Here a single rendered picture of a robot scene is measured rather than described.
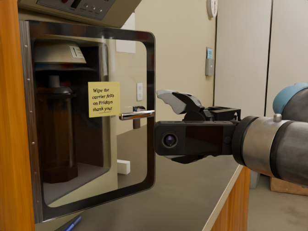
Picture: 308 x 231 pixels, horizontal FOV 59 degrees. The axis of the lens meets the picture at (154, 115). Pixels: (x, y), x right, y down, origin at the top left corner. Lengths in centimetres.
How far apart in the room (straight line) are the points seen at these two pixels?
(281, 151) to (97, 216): 51
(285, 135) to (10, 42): 39
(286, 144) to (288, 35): 315
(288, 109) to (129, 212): 46
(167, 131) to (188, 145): 4
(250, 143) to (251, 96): 312
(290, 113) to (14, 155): 43
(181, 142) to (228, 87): 316
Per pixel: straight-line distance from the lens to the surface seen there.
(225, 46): 354
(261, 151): 35
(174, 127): 37
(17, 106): 46
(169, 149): 37
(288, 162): 34
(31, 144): 57
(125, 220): 71
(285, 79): 344
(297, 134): 34
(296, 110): 48
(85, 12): 65
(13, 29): 46
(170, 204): 78
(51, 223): 69
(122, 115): 58
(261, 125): 37
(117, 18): 74
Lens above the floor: 130
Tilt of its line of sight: 9 degrees down
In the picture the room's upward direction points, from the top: straight up
